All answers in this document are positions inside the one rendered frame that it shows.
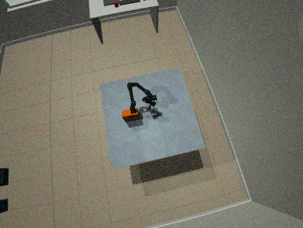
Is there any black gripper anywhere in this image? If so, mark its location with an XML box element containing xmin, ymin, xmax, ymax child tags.
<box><xmin>142</xmin><ymin>97</ymin><xmax>156</xmax><ymax>106</ymax></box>

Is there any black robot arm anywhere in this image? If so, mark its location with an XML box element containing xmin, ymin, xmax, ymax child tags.
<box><xmin>127</xmin><ymin>82</ymin><xmax>157</xmax><ymax>114</ymax></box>

